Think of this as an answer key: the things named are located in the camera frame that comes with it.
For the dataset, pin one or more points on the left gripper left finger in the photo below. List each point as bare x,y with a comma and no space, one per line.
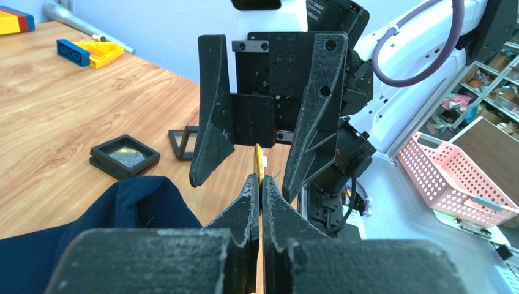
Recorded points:
219,258

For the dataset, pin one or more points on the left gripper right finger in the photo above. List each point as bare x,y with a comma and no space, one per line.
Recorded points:
299,258

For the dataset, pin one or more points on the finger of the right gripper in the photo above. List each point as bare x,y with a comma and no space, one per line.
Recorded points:
215,137
315,136

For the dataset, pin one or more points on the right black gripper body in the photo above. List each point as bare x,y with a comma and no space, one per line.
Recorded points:
272,74

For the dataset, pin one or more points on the round gold brooch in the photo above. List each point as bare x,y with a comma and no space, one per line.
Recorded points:
260,163

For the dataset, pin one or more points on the black square frame stand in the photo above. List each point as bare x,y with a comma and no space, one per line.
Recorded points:
100,158

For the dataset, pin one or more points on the navy blue garment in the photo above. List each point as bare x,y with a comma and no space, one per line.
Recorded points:
28,260

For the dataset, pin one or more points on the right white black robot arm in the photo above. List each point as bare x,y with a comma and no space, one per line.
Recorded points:
387,73

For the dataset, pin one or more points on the pink perforated basket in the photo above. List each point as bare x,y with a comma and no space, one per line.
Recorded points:
450,182

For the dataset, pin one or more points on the yellow blue toy wedge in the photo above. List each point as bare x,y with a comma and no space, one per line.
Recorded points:
94,54

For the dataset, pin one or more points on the red blue block pair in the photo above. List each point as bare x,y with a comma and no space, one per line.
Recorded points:
26,21

